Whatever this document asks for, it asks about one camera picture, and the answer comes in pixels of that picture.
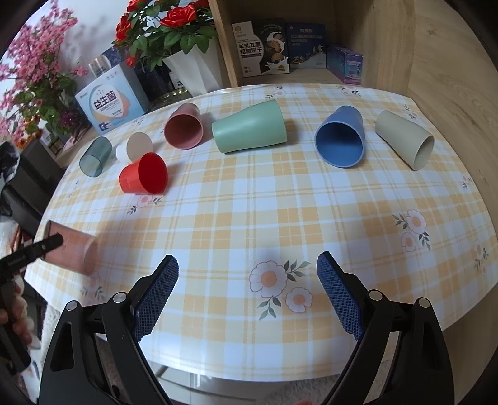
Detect black chair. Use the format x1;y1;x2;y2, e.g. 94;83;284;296
0;137;67;242

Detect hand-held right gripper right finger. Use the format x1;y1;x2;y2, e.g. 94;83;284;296
316;251;455;405

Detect red plastic cup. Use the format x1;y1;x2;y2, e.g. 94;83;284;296
118;152;169;195

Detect white cup with beige base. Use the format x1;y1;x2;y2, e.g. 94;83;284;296
116;132;154;164

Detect white fluffy cloth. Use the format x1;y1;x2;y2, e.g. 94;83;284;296
0;214;65;394

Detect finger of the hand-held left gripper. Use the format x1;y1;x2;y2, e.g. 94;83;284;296
0;233;64;282

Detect purple box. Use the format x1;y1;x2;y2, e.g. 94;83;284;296
326;45;364;86

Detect clear glass jar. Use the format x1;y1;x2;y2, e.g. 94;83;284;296
87;56;114;79

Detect clear grey plastic cup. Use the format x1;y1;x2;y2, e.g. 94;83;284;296
79;136;113;179

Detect gold tray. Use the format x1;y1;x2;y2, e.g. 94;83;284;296
149;88;194;108

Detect clear pink plastic cup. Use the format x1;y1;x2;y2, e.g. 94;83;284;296
44;220;99;274

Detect blue cup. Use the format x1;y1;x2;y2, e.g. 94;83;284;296
314;105;366;169

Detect white faceted vase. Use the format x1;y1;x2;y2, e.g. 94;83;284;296
162;41;224;96

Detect red rose bouquet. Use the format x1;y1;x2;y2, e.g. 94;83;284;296
112;0;219;73

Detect dusty pink cup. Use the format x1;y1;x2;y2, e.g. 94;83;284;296
164;103;204;149

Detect person's left hand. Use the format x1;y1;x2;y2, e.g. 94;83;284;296
0;282;34;349

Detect dark blue box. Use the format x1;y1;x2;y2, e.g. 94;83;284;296
286;22;328;69

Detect light green cup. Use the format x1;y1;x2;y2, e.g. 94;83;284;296
211;99;288;154

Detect pink blossom branches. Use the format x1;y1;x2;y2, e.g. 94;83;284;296
0;0;91;138

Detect white and blue box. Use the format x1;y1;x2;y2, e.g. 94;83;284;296
75;64;150;135

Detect yellow plaid floral tablecloth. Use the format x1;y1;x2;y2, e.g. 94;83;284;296
24;83;491;379

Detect black and white snack box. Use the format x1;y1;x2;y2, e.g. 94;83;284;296
232;19;291;78

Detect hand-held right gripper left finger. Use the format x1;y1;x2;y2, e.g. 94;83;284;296
39;255;180;405

